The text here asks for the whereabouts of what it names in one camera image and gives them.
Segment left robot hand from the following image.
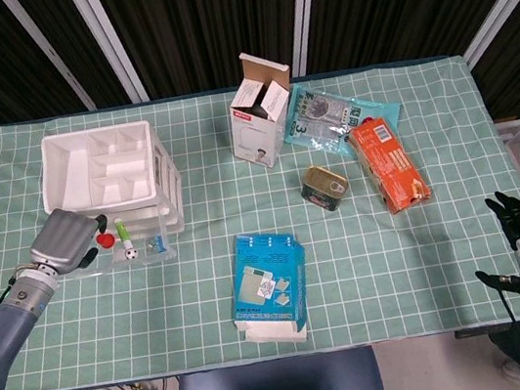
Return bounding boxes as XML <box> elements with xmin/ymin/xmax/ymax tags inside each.
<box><xmin>23</xmin><ymin>200</ymin><xmax>117</xmax><ymax>280</ymax></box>

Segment red plastic cap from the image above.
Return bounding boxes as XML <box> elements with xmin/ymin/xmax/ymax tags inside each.
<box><xmin>95</xmin><ymin>231</ymin><xmax>120</xmax><ymax>252</ymax></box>

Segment clear plastic drawer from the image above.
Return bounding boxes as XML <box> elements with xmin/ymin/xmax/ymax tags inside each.
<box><xmin>52</xmin><ymin>203</ymin><xmax>181</xmax><ymax>282</ymax></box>

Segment white plastic drawer unit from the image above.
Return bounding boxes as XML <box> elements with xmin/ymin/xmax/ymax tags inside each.
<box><xmin>32</xmin><ymin>114</ymin><xmax>192</xmax><ymax>255</ymax></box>

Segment green pen with football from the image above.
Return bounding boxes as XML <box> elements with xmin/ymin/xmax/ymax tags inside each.
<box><xmin>112</xmin><ymin>216</ymin><xmax>142</xmax><ymax>264</ymax></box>

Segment blue plastic piece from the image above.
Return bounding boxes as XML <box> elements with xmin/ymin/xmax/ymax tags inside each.
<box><xmin>153</xmin><ymin>233</ymin><xmax>172</xmax><ymax>255</ymax></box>

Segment green checked tablecloth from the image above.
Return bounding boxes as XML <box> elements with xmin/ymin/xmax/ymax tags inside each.
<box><xmin>0</xmin><ymin>43</ymin><xmax>520</xmax><ymax>390</ymax></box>

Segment orange carton box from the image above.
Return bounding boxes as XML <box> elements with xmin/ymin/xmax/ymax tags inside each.
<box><xmin>344</xmin><ymin>109</ymin><xmax>434</xmax><ymax>220</ymax></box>

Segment blue kitchen scale box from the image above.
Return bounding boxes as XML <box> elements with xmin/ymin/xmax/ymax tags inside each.
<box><xmin>218</xmin><ymin>225</ymin><xmax>320</xmax><ymax>353</ymax></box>

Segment white desk lamp box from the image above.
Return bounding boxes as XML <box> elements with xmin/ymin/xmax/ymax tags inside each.
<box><xmin>218</xmin><ymin>45</ymin><xmax>306</xmax><ymax>174</ymax></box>

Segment green luncheon meat can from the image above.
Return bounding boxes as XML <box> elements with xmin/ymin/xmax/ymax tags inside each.
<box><xmin>296</xmin><ymin>160</ymin><xmax>353</xmax><ymax>217</ymax></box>

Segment teal snack packet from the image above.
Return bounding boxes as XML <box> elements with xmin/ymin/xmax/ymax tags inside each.
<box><xmin>275</xmin><ymin>68</ymin><xmax>408</xmax><ymax>167</ymax></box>

